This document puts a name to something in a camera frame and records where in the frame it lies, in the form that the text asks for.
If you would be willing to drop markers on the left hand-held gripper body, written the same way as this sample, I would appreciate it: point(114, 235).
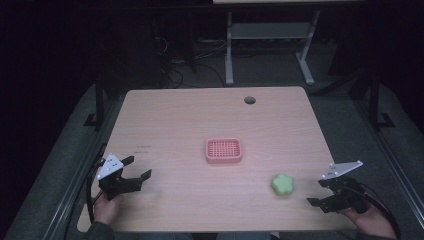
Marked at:
point(115, 186)

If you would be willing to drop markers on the person's right hand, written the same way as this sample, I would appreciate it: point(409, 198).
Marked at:
point(373, 221)

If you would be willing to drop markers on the white metal table frame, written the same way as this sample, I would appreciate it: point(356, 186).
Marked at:
point(270, 30)

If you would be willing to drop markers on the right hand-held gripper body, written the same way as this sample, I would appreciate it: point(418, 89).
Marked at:
point(346, 195)

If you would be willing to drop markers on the person's left hand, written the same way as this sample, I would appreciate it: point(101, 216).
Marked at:
point(106, 210)

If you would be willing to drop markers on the metal frame rail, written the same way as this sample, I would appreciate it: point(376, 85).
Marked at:
point(395, 168)
point(71, 193)

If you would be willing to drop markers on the black metal stand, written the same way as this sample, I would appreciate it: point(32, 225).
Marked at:
point(99, 103)
point(375, 100)

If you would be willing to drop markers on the green flower-shaped soap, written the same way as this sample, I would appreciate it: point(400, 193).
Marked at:
point(282, 184)

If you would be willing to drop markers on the pink soap dish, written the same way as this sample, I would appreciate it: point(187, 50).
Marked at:
point(223, 150)

